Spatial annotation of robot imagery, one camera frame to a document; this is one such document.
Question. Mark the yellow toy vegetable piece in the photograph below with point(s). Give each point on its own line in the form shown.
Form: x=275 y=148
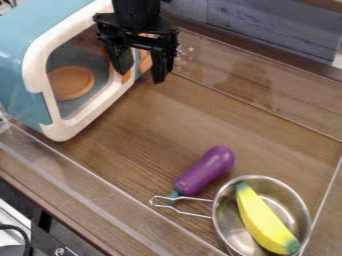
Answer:
x=263 y=224

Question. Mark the silver pot with wire handle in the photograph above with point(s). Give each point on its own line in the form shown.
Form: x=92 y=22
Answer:
x=233 y=235

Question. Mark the clear acrylic front barrier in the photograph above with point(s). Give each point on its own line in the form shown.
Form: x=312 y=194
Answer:
x=116 y=223

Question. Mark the purple toy eggplant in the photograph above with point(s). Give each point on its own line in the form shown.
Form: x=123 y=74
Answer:
x=215 y=163

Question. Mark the blue toy microwave oven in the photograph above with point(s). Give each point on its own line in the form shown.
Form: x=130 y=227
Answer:
x=58 y=80

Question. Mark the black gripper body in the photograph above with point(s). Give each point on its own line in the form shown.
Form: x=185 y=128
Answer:
x=135 y=25

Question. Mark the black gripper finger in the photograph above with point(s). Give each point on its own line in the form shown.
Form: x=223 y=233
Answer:
x=120 y=55
x=162 y=57

